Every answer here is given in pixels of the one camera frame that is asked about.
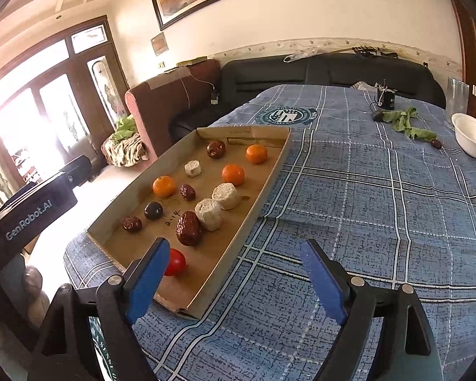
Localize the orange tangerine middle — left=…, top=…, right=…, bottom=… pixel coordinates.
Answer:
left=221, top=164, right=245, bottom=187

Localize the small wall plaque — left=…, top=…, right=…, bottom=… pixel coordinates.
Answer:
left=150, top=32, right=169, bottom=56

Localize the dark red jujube far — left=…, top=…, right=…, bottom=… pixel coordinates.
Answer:
left=206, top=140, right=226, bottom=159

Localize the dark purple jujube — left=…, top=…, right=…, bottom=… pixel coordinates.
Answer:
left=143, top=201, right=164, bottom=221

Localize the jujube by greens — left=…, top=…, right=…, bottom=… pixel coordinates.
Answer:
left=431, top=138, right=442, bottom=150

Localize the black sofa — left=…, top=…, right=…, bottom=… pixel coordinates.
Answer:
left=168, top=53, right=446, bottom=142

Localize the white bowl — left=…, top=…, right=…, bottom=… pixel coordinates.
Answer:
left=452, top=113, right=476, bottom=158

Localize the small white corn piece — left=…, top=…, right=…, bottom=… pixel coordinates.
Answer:
left=184, top=160, right=202, bottom=178

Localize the orange tangerine far right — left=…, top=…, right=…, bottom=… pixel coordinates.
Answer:
left=246, top=144, right=268, bottom=164

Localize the large red jujube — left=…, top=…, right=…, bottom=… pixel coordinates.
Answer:
left=175, top=211, right=203, bottom=246

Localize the orange tangerine near left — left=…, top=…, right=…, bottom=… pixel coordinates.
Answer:
left=152, top=176, right=177, bottom=199

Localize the brown armchair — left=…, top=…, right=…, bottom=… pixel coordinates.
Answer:
left=124, top=59, right=221, bottom=161

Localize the shallow cardboard tray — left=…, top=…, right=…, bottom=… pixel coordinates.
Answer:
left=87, top=126, right=291, bottom=318

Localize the left hand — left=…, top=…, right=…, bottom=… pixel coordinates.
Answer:
left=0, top=257, right=50, bottom=371

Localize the red cherry tomato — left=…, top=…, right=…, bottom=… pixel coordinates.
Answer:
left=164, top=249, right=186, bottom=276

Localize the green leafy vegetable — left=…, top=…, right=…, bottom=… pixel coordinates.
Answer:
left=383, top=107, right=437, bottom=142

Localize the patterned cloth pile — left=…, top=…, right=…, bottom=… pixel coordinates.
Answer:
left=101, top=114, right=149, bottom=167

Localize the small black device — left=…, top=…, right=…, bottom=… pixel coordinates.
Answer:
left=375, top=80, right=396, bottom=110

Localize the orange tangerine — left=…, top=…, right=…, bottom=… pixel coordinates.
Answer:
left=221, top=164, right=245, bottom=187
left=246, top=144, right=268, bottom=164
left=152, top=176, right=177, bottom=199

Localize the wooden glass door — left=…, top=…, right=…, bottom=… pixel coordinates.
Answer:
left=0, top=17, right=129, bottom=205

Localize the large white corn piece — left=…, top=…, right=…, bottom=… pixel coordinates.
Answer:
left=211, top=182, right=241, bottom=211

